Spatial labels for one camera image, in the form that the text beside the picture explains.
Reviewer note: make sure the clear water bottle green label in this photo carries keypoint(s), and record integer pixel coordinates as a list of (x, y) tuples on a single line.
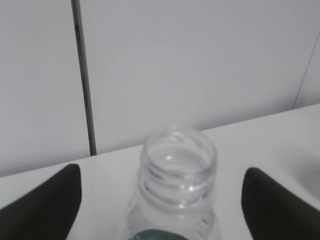
[(175, 188)]

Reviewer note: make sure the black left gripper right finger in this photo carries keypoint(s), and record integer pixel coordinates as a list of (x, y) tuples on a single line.
[(272, 212)]

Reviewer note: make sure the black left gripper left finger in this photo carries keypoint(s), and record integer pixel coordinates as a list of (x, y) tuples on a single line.
[(47, 212)]

